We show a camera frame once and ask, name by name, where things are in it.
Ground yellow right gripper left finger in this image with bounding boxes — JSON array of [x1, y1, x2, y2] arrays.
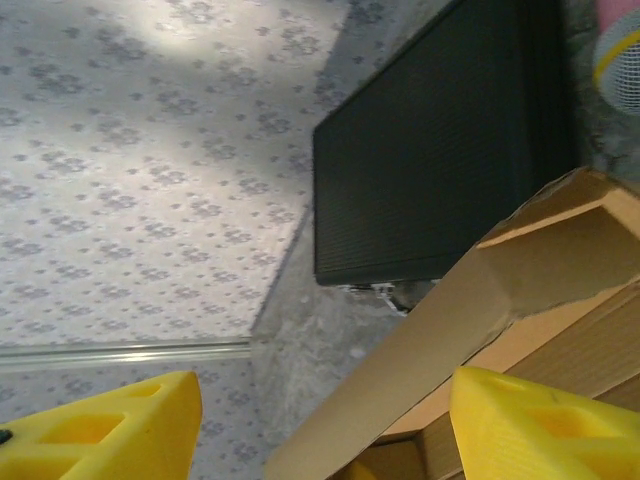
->
[[0, 370, 204, 480]]

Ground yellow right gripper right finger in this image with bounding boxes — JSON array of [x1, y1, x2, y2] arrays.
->
[[449, 366, 640, 480]]

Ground brown cardboard box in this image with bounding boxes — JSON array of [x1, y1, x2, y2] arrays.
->
[[262, 167, 640, 480]]

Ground black hard case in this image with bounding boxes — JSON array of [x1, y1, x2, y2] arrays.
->
[[312, 0, 584, 319]]

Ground aluminium side rail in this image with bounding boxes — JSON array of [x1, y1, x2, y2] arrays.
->
[[0, 337, 254, 374]]

